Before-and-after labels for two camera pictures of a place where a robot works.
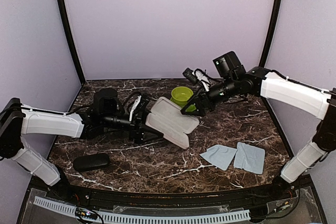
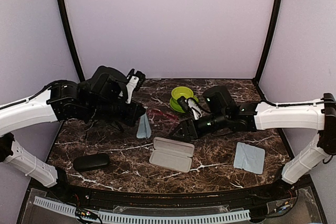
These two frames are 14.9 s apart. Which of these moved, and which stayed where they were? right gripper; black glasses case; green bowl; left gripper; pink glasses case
Moved: left gripper; pink glasses case; right gripper
Stayed: green bowl; black glasses case
